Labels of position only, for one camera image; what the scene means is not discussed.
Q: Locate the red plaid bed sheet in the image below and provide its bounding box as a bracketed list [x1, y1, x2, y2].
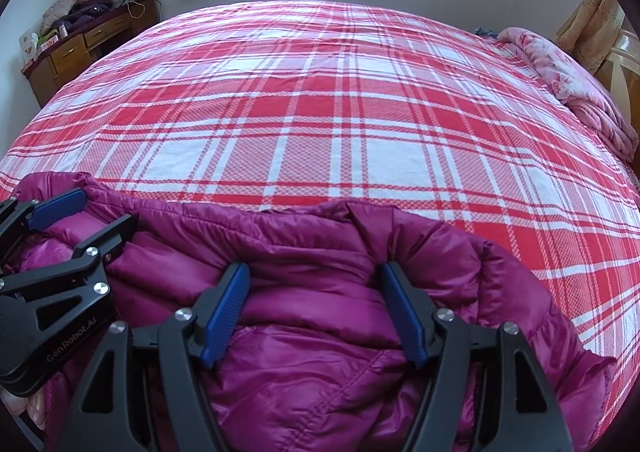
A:
[0, 0, 640, 358]

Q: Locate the white printed paper bag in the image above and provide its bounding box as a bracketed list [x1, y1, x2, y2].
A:
[20, 29, 41, 65]

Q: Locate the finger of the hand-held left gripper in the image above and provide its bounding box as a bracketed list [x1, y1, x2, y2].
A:
[0, 188, 88, 253]
[0, 214, 139, 330]

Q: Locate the brown wooden desk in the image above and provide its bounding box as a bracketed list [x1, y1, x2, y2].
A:
[21, 0, 161, 107]

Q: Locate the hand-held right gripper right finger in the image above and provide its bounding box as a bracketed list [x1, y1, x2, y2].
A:
[377, 262, 573, 452]

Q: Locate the purple down jacket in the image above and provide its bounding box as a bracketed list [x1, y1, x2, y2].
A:
[0, 172, 618, 452]

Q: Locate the tall yellow floral curtain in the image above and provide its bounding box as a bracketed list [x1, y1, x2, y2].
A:
[552, 0, 627, 77]

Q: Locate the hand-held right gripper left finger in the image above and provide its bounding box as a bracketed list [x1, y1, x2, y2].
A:
[55, 262, 251, 452]

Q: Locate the dark purple garment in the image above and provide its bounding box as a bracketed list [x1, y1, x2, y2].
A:
[52, 2, 114, 30]

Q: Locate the pink floral quilt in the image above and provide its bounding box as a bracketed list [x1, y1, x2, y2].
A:
[495, 26, 640, 163]

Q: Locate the pink cloth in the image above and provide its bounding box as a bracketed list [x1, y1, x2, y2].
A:
[0, 379, 51, 438]

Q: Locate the wooden bed headboard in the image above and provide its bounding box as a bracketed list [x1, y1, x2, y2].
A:
[595, 29, 640, 133]

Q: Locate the pale bundled garment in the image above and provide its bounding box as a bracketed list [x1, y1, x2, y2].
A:
[40, 0, 79, 32]

